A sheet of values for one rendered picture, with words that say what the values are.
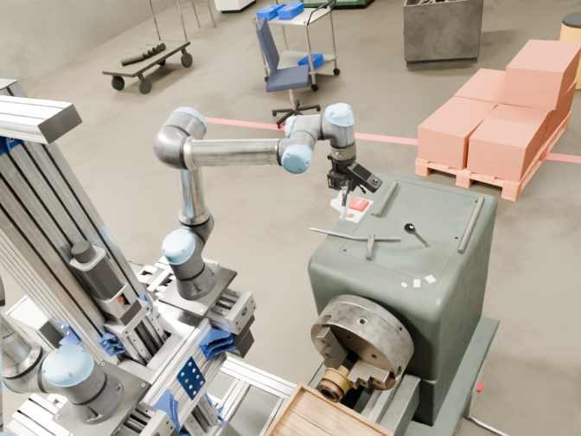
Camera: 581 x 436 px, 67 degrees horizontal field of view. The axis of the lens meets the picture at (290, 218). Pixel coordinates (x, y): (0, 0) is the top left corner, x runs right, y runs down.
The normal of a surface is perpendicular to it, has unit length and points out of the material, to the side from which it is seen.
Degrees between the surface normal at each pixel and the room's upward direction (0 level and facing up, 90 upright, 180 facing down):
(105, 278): 90
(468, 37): 90
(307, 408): 0
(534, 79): 90
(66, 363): 8
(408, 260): 0
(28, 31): 90
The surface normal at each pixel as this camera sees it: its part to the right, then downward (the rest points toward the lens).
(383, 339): 0.37, -0.42
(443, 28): -0.30, 0.66
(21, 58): 0.87, 0.18
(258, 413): -0.18, -0.75
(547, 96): -0.61, 0.59
